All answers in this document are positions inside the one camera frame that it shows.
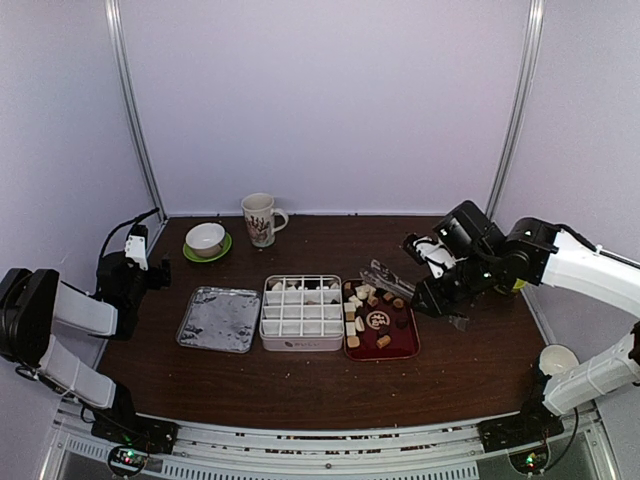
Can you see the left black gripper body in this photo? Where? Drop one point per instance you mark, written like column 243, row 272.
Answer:
column 134, row 293

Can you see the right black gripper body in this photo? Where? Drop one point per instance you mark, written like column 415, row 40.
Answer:
column 476, row 276

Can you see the metal tongs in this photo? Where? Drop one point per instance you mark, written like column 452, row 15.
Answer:
column 379, row 275

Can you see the metal tin lid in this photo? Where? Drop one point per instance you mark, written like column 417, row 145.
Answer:
column 220, row 319

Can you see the white compartment tin box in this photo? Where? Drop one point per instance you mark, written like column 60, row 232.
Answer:
column 302, row 313

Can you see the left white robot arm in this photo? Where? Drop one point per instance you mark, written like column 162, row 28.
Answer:
column 36, row 304

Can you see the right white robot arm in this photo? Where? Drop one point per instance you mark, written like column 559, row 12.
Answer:
column 555, row 257

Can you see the dark red chocolate tray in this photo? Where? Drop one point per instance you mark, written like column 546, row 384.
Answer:
column 359, row 299

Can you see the tan cylinder chocolate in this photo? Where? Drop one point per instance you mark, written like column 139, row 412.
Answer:
column 384, row 341

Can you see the white square chocolate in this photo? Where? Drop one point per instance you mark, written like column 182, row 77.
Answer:
column 350, row 329

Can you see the green saucer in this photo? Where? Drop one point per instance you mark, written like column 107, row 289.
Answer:
column 189, row 254

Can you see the lime green bowl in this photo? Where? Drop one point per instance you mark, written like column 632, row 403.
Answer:
column 518, row 285

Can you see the white bowl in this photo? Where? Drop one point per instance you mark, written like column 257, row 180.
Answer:
column 206, row 239

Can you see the white cup near base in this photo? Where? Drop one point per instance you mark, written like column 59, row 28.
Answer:
column 555, row 359

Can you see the coral pattern mug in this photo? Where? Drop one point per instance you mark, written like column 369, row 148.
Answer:
column 263, row 219

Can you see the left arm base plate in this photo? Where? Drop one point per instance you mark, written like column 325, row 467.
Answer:
column 148, row 435

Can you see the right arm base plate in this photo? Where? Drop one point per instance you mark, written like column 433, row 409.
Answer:
column 518, row 429

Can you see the front aluminium rail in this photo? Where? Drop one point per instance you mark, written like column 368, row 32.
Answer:
column 442, row 451

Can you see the left aluminium frame post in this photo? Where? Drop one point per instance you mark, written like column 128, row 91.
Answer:
column 117, row 37

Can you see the aluminium frame post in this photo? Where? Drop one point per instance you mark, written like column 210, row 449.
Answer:
column 117, row 37
column 529, row 60

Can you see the right aluminium frame post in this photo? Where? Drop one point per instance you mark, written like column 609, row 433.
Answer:
column 529, row 60

